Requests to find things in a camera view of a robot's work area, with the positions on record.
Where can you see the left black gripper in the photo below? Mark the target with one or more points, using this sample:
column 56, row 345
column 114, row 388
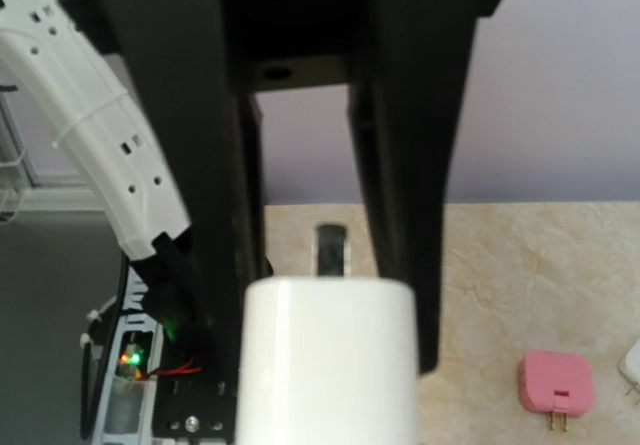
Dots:
column 209, row 49

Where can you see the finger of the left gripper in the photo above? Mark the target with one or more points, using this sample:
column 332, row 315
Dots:
column 198, row 279
column 404, row 104

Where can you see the small white charger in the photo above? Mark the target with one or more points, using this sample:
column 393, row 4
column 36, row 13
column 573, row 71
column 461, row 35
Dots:
column 329, row 358

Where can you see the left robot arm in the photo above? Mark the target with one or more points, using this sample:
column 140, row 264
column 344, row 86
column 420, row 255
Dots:
column 62, row 53

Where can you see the pink square adapter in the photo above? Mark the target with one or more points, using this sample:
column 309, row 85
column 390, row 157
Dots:
column 558, row 385

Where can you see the white square adapter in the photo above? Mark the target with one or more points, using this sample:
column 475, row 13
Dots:
column 629, row 368

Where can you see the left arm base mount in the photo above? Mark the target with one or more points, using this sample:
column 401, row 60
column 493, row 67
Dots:
column 196, row 394

